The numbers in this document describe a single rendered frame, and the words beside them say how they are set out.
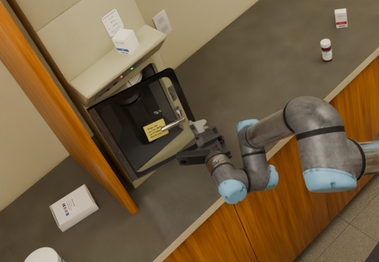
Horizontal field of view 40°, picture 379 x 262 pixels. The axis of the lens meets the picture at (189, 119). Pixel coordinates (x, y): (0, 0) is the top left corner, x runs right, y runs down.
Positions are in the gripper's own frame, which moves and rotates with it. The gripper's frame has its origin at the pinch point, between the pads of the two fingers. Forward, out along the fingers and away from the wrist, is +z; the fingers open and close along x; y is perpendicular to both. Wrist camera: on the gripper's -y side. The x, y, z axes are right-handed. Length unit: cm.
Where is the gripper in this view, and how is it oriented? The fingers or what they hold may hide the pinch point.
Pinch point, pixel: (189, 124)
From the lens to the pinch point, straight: 179.5
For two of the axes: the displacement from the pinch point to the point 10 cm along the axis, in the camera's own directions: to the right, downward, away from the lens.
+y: 9.0, -4.3, 0.5
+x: -2.8, -6.5, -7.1
